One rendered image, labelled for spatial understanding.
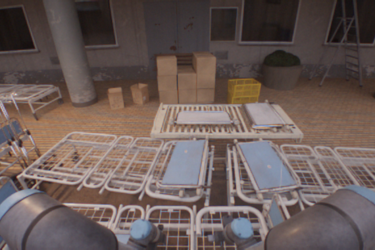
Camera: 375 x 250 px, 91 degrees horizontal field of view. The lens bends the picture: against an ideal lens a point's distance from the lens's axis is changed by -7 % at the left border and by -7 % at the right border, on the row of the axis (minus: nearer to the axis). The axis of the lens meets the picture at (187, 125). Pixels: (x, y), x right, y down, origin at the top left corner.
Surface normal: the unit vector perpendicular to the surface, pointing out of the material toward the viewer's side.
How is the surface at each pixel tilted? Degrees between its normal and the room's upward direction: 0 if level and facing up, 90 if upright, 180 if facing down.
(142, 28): 90
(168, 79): 90
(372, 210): 25
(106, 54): 90
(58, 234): 32
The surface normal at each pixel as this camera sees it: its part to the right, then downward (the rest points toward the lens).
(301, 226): -0.63, -0.71
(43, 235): 0.10, -0.50
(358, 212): 0.08, -0.72
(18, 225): -0.25, -0.45
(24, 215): -0.13, -0.72
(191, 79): 0.12, 0.49
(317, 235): -0.51, -0.54
